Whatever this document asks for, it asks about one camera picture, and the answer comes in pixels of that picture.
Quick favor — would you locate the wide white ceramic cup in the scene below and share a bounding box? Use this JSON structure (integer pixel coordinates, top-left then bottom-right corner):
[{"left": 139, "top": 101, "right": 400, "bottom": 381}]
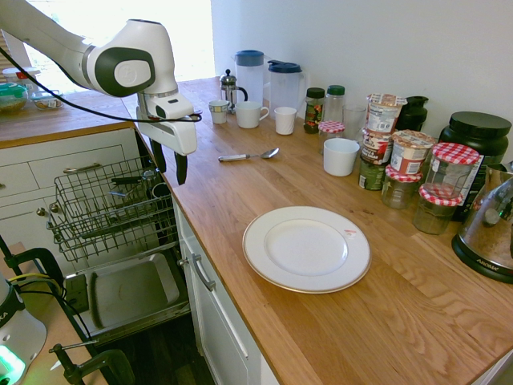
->
[{"left": 322, "top": 138, "right": 361, "bottom": 177}]

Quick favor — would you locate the wire dishwasher rack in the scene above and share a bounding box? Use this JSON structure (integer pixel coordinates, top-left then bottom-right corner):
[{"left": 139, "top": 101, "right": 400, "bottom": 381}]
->
[{"left": 46, "top": 154, "right": 180, "bottom": 264}]

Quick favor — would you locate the glass jar red checkered lid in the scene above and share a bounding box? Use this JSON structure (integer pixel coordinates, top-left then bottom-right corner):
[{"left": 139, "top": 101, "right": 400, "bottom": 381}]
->
[
  {"left": 380, "top": 164, "right": 424, "bottom": 210},
  {"left": 411, "top": 185, "right": 463, "bottom": 236}
]

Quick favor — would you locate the small jar red checkered lid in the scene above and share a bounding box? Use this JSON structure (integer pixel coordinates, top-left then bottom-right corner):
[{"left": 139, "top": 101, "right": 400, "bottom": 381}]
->
[{"left": 317, "top": 120, "right": 346, "bottom": 156}]

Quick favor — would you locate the small patterned white cup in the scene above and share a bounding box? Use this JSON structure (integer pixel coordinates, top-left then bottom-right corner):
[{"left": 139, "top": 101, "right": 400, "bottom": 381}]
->
[{"left": 208, "top": 99, "right": 230, "bottom": 124}]

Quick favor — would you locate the yellow cable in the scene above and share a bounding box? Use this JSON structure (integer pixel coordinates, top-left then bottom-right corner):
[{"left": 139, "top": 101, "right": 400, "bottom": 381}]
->
[{"left": 7, "top": 273, "right": 62, "bottom": 298}]

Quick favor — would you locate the white plate with gold rim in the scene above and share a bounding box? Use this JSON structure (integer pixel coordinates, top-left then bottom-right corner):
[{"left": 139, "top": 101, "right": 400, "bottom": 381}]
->
[{"left": 242, "top": 205, "right": 373, "bottom": 294}]

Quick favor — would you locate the large white mug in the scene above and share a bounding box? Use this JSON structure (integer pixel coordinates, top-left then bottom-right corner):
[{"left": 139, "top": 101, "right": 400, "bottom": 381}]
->
[{"left": 234, "top": 100, "right": 270, "bottom": 129}]

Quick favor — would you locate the small clear food container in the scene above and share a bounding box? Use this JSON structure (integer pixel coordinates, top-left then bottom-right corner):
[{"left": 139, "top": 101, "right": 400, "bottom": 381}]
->
[{"left": 30, "top": 90, "right": 64, "bottom": 111}]

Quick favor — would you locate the white yogurt tub foil lid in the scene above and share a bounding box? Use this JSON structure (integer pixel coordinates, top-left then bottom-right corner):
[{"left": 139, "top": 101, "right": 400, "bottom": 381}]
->
[{"left": 365, "top": 93, "right": 409, "bottom": 133}]

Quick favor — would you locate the spice jar with dark lid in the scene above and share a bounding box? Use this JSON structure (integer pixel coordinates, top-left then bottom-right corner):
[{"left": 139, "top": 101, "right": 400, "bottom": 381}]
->
[{"left": 303, "top": 87, "right": 325, "bottom": 135}]

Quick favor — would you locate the large black powder tub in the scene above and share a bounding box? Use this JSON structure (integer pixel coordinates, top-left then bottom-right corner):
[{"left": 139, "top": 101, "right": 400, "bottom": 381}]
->
[{"left": 438, "top": 111, "right": 513, "bottom": 222}]

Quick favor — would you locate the black plastic container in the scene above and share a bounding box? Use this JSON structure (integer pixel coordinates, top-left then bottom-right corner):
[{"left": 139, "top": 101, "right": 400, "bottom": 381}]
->
[{"left": 111, "top": 176, "right": 144, "bottom": 188}]

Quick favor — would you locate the clear drinking glass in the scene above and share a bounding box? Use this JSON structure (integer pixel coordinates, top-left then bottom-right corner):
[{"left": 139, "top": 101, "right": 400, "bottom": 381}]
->
[{"left": 342, "top": 104, "right": 368, "bottom": 141}]

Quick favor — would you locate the red and white yogurt tub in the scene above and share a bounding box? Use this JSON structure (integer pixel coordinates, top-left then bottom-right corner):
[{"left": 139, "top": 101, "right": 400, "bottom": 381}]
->
[{"left": 362, "top": 127, "right": 394, "bottom": 166}]

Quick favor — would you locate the white ribbed cup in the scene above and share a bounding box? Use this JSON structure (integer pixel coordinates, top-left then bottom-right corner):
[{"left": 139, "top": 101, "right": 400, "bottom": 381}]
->
[{"left": 273, "top": 106, "right": 298, "bottom": 136}]

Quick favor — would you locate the green food tub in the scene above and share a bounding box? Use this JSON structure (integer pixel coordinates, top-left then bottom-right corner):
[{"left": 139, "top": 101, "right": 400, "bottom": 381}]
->
[{"left": 357, "top": 154, "right": 386, "bottom": 191}]

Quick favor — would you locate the food container with green lid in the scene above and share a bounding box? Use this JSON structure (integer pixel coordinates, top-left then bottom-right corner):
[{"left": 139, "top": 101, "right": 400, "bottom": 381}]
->
[{"left": 0, "top": 83, "right": 30, "bottom": 114}]

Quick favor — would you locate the clear pitcher dark blue lid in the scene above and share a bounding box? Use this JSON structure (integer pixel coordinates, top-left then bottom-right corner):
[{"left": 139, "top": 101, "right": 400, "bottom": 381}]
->
[{"left": 267, "top": 59, "right": 308, "bottom": 120}]

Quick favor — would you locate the clear pitcher light blue lid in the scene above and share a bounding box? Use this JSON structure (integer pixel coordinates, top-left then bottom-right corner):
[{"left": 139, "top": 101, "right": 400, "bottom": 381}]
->
[{"left": 234, "top": 49, "right": 265, "bottom": 109}]

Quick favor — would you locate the metal spoon with white handle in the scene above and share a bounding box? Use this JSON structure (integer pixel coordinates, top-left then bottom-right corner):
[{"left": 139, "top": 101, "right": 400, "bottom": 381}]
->
[{"left": 218, "top": 147, "right": 281, "bottom": 164}]

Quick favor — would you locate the clear jar with green lid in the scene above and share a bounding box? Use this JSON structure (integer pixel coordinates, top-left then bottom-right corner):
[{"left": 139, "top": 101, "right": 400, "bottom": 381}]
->
[{"left": 324, "top": 84, "right": 346, "bottom": 124}]

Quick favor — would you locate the metal drawer handle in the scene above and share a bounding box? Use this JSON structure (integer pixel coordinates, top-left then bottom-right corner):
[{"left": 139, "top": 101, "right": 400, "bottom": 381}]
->
[
  {"left": 190, "top": 253, "right": 216, "bottom": 293},
  {"left": 63, "top": 162, "right": 103, "bottom": 174}
]

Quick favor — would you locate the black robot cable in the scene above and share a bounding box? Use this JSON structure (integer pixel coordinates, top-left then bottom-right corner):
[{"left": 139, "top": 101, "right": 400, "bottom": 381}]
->
[{"left": 0, "top": 47, "right": 203, "bottom": 123}]

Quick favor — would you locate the stainless steel electric kettle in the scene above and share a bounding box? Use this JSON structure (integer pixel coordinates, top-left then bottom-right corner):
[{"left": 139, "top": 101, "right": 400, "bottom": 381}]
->
[{"left": 451, "top": 160, "right": 513, "bottom": 285}]

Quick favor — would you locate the red yogurt tub foil lid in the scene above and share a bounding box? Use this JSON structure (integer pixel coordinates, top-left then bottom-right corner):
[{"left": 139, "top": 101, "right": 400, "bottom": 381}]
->
[{"left": 389, "top": 129, "right": 437, "bottom": 176}]

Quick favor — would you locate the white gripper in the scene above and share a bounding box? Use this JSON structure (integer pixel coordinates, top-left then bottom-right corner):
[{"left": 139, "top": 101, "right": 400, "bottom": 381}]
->
[{"left": 135, "top": 104, "right": 199, "bottom": 187}]

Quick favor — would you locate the glass French press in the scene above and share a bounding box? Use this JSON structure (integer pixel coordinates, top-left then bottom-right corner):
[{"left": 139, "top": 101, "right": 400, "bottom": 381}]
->
[{"left": 219, "top": 68, "right": 248, "bottom": 106}]

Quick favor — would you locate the white lidded food container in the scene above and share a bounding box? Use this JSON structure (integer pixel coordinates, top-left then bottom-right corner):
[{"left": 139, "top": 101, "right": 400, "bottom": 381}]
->
[{"left": 2, "top": 67, "right": 42, "bottom": 91}]

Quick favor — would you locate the dishwasher with open door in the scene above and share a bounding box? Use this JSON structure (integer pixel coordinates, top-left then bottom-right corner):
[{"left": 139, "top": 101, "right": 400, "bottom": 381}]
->
[{"left": 63, "top": 128, "right": 192, "bottom": 346}]

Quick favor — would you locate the large jar red checkered lid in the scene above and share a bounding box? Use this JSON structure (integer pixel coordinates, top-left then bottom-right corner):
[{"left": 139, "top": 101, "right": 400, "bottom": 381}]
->
[{"left": 422, "top": 142, "right": 481, "bottom": 200}]

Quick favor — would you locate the black table clamp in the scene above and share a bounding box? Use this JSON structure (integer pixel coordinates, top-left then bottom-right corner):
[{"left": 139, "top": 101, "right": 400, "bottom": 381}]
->
[
  {"left": 0, "top": 236, "right": 66, "bottom": 306},
  {"left": 48, "top": 339, "right": 135, "bottom": 385}
]

